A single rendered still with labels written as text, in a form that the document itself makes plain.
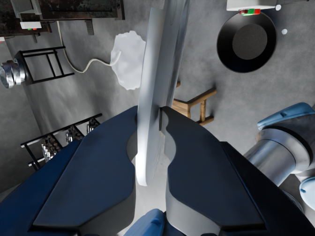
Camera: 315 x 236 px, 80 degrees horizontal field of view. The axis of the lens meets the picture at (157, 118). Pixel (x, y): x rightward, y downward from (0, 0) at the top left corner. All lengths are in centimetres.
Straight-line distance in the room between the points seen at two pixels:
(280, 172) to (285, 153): 4
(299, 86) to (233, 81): 33
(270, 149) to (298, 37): 76
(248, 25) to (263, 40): 11
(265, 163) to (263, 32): 84
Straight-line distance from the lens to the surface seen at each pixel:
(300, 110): 51
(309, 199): 57
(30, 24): 203
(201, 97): 119
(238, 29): 121
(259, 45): 117
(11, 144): 717
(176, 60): 30
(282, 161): 45
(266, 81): 119
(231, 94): 127
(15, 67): 290
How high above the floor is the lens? 112
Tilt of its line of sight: 39 degrees down
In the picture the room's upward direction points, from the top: 117 degrees counter-clockwise
